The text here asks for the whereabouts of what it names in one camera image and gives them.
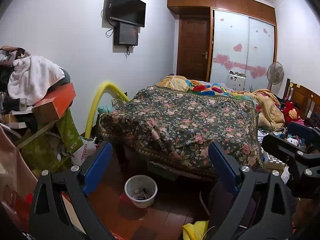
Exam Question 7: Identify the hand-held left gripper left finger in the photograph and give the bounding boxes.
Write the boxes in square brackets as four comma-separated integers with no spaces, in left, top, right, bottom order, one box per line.
[29,141,115,240]

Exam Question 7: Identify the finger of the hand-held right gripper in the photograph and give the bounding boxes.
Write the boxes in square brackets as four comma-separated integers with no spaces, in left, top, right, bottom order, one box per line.
[261,133,320,198]
[287,122,320,153]

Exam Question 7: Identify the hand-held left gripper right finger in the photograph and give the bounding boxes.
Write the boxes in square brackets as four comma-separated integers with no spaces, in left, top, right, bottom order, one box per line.
[207,141,299,240]

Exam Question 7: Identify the white plastic trash bin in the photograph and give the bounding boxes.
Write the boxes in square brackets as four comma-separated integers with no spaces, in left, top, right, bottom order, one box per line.
[124,175,158,209]

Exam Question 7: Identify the white plastic bag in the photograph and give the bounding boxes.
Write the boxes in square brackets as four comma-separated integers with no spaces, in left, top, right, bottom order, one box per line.
[71,137,99,167]

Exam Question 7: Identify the white power strip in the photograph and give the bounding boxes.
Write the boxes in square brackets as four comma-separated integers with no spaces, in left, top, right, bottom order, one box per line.
[263,152,286,171]

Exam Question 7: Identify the red plush toy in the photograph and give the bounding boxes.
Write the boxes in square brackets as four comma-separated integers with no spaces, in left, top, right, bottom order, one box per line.
[282,101,300,124]

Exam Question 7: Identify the wooden headboard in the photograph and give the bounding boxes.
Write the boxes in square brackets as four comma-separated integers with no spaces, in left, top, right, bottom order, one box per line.
[285,78,320,126]

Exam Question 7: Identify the green leaf-print cloth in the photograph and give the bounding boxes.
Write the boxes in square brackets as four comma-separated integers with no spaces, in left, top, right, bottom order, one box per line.
[19,107,84,173]

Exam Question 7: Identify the colourful patchwork blanket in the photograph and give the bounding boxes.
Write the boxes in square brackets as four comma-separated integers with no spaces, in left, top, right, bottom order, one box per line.
[156,75,286,131]

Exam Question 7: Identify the yellow foam tube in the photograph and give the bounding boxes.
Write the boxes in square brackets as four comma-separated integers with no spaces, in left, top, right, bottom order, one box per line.
[85,81,130,139]

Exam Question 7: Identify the dark floral blanket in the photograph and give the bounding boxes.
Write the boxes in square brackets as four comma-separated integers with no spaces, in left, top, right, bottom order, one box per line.
[98,85,263,178]

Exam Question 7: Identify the standing fan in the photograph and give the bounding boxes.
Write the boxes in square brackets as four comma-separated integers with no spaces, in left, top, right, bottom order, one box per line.
[266,62,285,92]

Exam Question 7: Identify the yellow cloth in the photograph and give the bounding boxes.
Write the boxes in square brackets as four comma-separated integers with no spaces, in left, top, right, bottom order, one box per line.
[182,220,209,240]

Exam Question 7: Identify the orange cardboard box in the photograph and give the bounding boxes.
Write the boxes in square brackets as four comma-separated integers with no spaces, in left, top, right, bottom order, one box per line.
[32,82,77,125]

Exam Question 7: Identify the pink plastic bag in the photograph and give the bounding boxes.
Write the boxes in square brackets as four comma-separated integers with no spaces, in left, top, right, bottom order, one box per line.
[0,124,38,207]

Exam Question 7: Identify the white towel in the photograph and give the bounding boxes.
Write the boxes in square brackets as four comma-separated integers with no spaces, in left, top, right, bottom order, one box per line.
[7,55,66,106]

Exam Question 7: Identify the wardrobe with pink heart stickers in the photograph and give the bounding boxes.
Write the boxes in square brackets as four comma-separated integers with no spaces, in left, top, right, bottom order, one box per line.
[167,0,277,87]

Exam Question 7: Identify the brown wooden door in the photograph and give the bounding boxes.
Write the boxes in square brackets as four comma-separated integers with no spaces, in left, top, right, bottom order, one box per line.
[176,15,211,82]

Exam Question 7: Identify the small wall monitor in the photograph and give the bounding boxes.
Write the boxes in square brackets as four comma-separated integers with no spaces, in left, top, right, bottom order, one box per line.
[113,22,139,46]

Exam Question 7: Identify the black wall television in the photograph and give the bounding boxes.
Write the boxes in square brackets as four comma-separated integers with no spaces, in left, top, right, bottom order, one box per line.
[109,0,147,28]

